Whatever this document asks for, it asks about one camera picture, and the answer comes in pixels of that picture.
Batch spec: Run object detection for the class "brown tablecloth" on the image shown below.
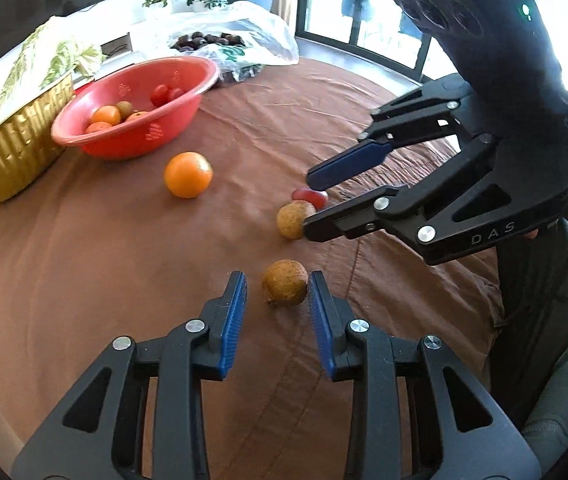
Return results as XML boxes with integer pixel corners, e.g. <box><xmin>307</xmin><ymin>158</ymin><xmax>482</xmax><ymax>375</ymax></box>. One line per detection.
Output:
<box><xmin>0</xmin><ymin>57</ymin><xmax>511</xmax><ymax>480</ymax></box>

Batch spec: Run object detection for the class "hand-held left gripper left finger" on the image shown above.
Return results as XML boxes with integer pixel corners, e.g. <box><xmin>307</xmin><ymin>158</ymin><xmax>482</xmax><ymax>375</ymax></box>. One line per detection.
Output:
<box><xmin>11</xmin><ymin>270</ymin><xmax>249</xmax><ymax>480</ymax></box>

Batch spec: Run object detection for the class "clear plastic bag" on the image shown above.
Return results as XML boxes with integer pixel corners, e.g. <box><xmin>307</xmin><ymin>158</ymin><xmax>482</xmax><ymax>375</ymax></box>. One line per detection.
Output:
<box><xmin>168</xmin><ymin>1</ymin><xmax>300</xmax><ymax>86</ymax></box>

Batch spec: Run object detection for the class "person's dark grey clothing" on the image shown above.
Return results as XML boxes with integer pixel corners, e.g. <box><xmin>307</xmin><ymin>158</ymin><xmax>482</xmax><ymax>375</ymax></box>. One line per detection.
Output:
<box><xmin>494</xmin><ymin>219</ymin><xmax>568</xmax><ymax>427</ymax></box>

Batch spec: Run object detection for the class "red plastic basin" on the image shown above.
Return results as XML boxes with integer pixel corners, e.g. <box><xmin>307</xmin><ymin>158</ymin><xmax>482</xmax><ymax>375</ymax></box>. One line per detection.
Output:
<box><xmin>51</xmin><ymin>56</ymin><xmax>219</xmax><ymax>161</ymax></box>

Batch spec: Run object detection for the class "large orange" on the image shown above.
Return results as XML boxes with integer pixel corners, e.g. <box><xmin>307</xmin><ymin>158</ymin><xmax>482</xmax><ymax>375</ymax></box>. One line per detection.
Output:
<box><xmin>164</xmin><ymin>151</ymin><xmax>214</xmax><ymax>199</ymax></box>

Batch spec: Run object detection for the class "gold foil tray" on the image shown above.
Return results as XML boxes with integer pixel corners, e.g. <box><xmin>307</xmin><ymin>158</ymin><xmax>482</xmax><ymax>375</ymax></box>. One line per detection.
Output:
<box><xmin>0</xmin><ymin>71</ymin><xmax>75</xmax><ymax>204</ymax></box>

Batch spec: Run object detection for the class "napa cabbage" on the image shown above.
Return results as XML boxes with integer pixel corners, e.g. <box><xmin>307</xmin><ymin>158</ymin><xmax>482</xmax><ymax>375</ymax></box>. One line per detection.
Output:
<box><xmin>0</xmin><ymin>16</ymin><xmax>104</xmax><ymax>117</ymax></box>

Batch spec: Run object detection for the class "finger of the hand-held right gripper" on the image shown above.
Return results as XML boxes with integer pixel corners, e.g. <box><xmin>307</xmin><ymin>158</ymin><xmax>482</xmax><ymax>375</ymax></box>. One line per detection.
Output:
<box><xmin>306</xmin><ymin>76</ymin><xmax>476</xmax><ymax>192</ymax></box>
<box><xmin>303</xmin><ymin>134</ymin><xmax>499</xmax><ymax>247</ymax></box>

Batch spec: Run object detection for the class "small dark red tomato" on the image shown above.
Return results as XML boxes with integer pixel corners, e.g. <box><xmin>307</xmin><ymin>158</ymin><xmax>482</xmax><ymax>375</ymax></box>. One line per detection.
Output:
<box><xmin>292</xmin><ymin>186</ymin><xmax>329</xmax><ymax>210</ymax></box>

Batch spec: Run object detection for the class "black framed window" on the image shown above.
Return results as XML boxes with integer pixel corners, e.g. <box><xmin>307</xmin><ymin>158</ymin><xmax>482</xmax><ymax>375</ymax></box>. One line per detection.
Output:
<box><xmin>296</xmin><ymin>0</ymin><xmax>568</xmax><ymax>126</ymax></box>

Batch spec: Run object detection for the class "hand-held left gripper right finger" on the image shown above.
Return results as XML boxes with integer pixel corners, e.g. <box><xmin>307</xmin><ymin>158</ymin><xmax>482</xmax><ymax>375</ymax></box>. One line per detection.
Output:
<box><xmin>308</xmin><ymin>270</ymin><xmax>542</xmax><ymax>480</ymax></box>

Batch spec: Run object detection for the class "black wall television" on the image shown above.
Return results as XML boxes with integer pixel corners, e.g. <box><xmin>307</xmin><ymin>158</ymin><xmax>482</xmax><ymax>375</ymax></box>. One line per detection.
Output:
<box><xmin>0</xmin><ymin>0</ymin><xmax>135</xmax><ymax>69</ymax></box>

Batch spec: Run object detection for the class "pile of chestnuts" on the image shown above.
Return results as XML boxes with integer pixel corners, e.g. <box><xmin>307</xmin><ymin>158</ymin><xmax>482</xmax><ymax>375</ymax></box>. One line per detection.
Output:
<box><xmin>171</xmin><ymin>31</ymin><xmax>245</xmax><ymax>54</ymax></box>

